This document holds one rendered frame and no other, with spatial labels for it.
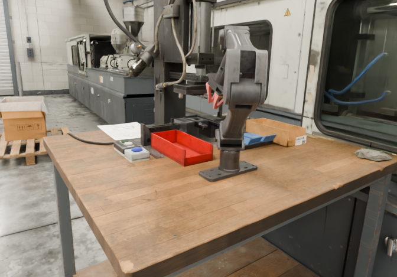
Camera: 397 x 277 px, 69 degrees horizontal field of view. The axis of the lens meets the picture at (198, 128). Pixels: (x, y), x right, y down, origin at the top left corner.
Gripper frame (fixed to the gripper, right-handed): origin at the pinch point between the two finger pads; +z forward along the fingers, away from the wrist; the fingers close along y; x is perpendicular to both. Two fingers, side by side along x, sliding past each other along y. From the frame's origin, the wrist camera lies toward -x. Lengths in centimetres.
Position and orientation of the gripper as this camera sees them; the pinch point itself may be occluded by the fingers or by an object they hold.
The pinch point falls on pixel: (213, 103)
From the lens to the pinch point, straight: 100.3
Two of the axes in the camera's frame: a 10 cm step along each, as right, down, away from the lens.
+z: -3.1, 7.4, 6.0
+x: -8.1, 1.3, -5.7
